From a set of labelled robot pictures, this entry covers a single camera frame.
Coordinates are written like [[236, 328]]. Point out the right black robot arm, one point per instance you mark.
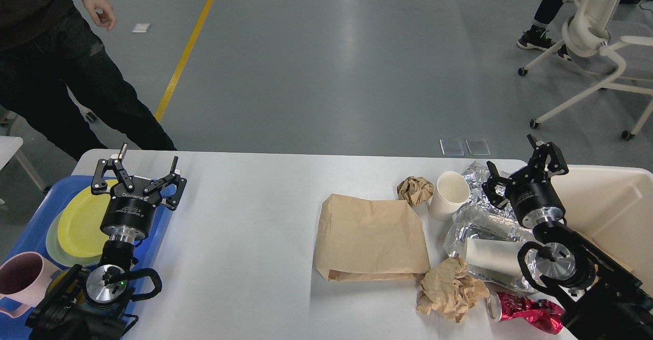
[[562, 264]]

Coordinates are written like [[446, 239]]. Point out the crushed red can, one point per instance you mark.
[[544, 315]]

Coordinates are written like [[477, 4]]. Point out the small crumpled brown paper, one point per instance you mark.
[[415, 190]]

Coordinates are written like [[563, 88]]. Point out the white paper cup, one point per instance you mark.
[[494, 255], [451, 192]]

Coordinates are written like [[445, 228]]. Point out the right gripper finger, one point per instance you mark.
[[546, 161], [489, 187]]

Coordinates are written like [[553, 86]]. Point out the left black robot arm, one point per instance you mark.
[[91, 303]]

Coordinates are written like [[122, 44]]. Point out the pink mug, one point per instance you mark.
[[25, 279]]

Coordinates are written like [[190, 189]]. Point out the large crumpled brown paper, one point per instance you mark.
[[450, 290]]

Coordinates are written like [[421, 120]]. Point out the person in black sneakers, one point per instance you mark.
[[536, 38]]

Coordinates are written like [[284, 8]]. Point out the right clear floor plate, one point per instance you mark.
[[478, 147]]

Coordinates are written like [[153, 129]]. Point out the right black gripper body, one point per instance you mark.
[[535, 201]]

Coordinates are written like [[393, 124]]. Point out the yellow plate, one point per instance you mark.
[[79, 228]]

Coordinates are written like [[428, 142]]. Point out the person in dark clothes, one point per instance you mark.
[[52, 63]]

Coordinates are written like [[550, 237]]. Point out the clear floor plate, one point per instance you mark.
[[478, 147], [452, 147]]

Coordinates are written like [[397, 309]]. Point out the light green plate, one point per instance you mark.
[[56, 252]]

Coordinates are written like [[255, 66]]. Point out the left clear floor plate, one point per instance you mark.
[[452, 147]]

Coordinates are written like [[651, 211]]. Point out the brown paper in bin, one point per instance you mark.
[[613, 258]]

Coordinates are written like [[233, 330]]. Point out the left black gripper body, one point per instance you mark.
[[130, 214]]

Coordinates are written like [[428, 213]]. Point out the teal mug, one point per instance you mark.
[[74, 293]]

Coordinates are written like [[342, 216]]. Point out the beige plastic bin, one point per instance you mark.
[[612, 205]]

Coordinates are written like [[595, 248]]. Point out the brown paper bag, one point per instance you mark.
[[363, 240]]

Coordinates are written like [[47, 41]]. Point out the white side table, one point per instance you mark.
[[11, 148]]

